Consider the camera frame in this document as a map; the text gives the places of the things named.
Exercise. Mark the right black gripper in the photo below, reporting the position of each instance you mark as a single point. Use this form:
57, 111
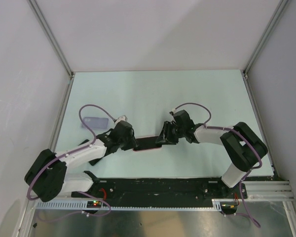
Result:
165, 138

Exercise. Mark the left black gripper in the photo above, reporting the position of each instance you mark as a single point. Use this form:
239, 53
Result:
132, 143

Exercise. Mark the black smartphone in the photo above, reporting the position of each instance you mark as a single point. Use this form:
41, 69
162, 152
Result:
148, 143

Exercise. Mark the pink phone case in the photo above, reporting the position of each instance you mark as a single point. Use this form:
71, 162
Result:
148, 150

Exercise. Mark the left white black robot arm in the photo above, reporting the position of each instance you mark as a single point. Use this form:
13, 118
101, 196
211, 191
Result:
51, 173

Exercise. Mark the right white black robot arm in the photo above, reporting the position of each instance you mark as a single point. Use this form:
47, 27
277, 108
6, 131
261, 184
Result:
244, 147

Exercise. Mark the translucent purple phone case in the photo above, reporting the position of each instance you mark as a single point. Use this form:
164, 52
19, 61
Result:
95, 123

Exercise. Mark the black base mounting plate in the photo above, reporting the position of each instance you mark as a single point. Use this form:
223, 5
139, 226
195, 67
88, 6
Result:
164, 191

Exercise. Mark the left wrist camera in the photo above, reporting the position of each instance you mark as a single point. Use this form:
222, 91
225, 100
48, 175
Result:
121, 118

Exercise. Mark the grey slotted cable duct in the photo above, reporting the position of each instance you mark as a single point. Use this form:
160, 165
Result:
62, 204

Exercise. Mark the left aluminium frame post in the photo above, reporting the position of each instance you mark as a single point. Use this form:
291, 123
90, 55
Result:
33, 4

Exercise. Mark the aluminium frame post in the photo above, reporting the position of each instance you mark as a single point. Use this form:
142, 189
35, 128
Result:
33, 4
269, 29

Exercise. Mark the right aluminium frame post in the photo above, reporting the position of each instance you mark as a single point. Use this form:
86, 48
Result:
269, 29

